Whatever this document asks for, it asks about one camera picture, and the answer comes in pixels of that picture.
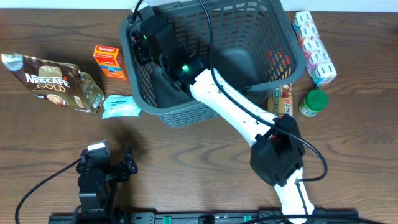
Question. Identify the light blue wipes pack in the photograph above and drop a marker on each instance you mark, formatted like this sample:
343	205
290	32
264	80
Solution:
120	106

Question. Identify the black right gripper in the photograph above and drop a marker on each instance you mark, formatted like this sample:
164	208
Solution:
140	43

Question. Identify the Nescafe Gold coffee pouch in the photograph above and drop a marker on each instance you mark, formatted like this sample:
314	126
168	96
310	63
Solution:
63	84

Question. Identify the San Remo spaghetti packet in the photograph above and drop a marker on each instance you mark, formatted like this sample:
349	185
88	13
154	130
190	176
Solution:
281	100

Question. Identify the dark grey plastic basket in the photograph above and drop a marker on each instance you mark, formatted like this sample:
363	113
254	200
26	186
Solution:
252	44

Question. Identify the Kleenex tissue multipack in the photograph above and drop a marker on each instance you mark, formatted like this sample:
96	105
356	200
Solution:
318	62

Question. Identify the green lid glass jar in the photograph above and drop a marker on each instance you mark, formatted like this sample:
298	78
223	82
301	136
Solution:
315	102

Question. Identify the orange Redoxon box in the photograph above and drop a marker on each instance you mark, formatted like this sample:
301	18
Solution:
111	61

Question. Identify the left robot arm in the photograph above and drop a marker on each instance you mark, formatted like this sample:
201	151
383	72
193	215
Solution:
98	183

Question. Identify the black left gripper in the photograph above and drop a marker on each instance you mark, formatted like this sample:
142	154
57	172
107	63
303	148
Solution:
125	172

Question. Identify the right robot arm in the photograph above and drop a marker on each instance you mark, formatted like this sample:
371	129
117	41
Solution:
277	148

